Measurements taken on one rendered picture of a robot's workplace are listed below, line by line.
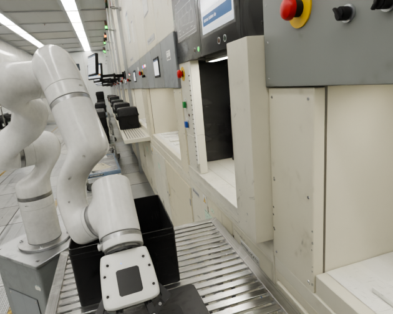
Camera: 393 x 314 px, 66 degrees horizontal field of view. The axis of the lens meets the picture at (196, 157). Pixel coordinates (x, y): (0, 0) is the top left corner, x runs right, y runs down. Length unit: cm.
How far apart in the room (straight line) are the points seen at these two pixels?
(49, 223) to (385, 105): 114
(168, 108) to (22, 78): 216
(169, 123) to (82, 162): 231
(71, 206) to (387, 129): 70
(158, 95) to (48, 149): 183
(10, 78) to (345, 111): 77
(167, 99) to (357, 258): 240
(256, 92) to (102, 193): 42
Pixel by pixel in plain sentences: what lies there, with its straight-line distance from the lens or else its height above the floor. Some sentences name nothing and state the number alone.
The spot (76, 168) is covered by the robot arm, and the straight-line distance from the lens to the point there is 69.
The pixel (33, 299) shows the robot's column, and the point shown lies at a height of 60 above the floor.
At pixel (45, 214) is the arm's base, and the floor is 88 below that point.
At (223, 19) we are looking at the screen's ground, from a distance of 100.
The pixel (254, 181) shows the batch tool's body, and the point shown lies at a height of 105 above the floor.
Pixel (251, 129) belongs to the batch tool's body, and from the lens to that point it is 75.
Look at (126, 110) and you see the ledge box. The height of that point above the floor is 103.
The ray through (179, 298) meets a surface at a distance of 72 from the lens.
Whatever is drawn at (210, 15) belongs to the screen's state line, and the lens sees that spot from 111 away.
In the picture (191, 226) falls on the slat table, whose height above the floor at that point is 76.
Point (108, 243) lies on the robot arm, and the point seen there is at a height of 103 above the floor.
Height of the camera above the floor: 131
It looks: 14 degrees down
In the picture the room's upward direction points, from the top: 5 degrees counter-clockwise
